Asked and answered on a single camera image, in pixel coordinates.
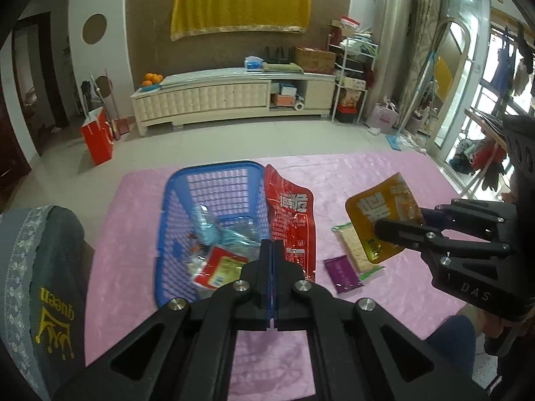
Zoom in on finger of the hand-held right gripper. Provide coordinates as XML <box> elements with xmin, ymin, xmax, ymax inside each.
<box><xmin>435</xmin><ymin>198</ymin><xmax>521</xmax><ymax>245</ymax></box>
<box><xmin>374</xmin><ymin>219</ymin><xmax>513</xmax><ymax>256</ymax></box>

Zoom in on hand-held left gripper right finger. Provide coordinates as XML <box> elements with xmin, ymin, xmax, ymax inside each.
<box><xmin>273</xmin><ymin>241</ymin><xmax>494</xmax><ymax>401</ymax></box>

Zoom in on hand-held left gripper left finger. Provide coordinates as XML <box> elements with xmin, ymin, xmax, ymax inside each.
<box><xmin>54</xmin><ymin>238</ymin><xmax>272</xmax><ymax>401</ymax></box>

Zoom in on yellow snack packet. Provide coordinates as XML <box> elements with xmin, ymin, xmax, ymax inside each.
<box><xmin>345</xmin><ymin>172</ymin><xmax>425</xmax><ymax>264</ymax></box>

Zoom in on red packet with yellow label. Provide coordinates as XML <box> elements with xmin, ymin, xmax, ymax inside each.
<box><xmin>193</xmin><ymin>246</ymin><xmax>249</xmax><ymax>290</ymax></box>

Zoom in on large red snack packet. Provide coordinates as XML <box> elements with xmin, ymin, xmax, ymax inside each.
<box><xmin>263</xmin><ymin>164</ymin><xmax>316</xmax><ymax>285</ymax></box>

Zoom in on light blue snack packet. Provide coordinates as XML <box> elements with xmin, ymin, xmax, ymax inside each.
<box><xmin>194</xmin><ymin>205</ymin><xmax>228</xmax><ymax>247</ymax></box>

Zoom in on blue plastic basket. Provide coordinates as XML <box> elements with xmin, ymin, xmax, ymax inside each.
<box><xmin>154</xmin><ymin>161</ymin><xmax>272</xmax><ymax>307</ymax></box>

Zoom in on pile of clothes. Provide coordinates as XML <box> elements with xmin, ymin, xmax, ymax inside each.
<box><xmin>449</xmin><ymin>138</ymin><xmax>506</xmax><ymax>190</ymax></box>

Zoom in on clear cracker packet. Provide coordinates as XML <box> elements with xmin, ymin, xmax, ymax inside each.
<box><xmin>332</xmin><ymin>222</ymin><xmax>384</xmax><ymax>282</ymax></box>

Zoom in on person's blue trouser leg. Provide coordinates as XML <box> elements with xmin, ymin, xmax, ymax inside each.
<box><xmin>426</xmin><ymin>315</ymin><xmax>477</xmax><ymax>385</ymax></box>

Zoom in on purple snack packet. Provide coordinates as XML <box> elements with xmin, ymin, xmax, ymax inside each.
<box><xmin>324</xmin><ymin>256</ymin><xmax>364</xmax><ymax>295</ymax></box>

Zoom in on blue flat mop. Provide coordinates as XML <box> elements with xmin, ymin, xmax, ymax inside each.
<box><xmin>387</xmin><ymin>50</ymin><xmax>437</xmax><ymax>151</ymax></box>

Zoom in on pink bag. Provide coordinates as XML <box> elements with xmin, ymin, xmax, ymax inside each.
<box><xmin>367</xmin><ymin>99</ymin><xmax>399</xmax><ymax>129</ymax></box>

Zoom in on arched standing mirror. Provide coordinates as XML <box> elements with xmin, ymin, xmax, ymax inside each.
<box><xmin>432</xmin><ymin>19</ymin><xmax>481</xmax><ymax>151</ymax></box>

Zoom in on pink embossed tablecloth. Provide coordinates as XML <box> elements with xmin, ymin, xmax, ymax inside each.
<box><xmin>84</xmin><ymin>152</ymin><xmax>481</xmax><ymax>401</ymax></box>

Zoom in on hanging clothes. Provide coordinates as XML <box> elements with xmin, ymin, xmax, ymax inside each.
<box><xmin>491</xmin><ymin>21</ymin><xmax>535</xmax><ymax>97</ymax></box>

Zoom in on white metal rack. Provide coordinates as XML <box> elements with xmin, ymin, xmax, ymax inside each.
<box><xmin>328</xmin><ymin>29</ymin><xmax>379</xmax><ymax>124</ymax></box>

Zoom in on cream TV cabinet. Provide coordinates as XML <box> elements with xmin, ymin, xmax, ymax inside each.
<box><xmin>130</xmin><ymin>68</ymin><xmax>337</xmax><ymax>136</ymax></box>

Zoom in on white standing air conditioner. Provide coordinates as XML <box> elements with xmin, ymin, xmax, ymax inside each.
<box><xmin>372</xmin><ymin>0</ymin><xmax>414</xmax><ymax>118</ymax></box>

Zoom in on brown cardboard box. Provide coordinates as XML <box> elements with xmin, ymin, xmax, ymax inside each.
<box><xmin>291</xmin><ymin>47</ymin><xmax>337</xmax><ymax>74</ymax></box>

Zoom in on broom with dustpan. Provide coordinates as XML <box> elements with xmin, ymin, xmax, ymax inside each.
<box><xmin>104</xmin><ymin>69</ymin><xmax>130</xmax><ymax>140</ymax></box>

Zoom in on black router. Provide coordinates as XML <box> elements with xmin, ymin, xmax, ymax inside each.
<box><xmin>265</xmin><ymin>46</ymin><xmax>291</xmax><ymax>64</ymax></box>

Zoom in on red paper bag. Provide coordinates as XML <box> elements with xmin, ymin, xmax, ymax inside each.
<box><xmin>81</xmin><ymin>107</ymin><xmax>115</xmax><ymax>165</ymax></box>

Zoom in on yellow hanging cloth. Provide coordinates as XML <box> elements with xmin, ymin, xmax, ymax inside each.
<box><xmin>171</xmin><ymin>0</ymin><xmax>313</xmax><ymax>42</ymax></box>

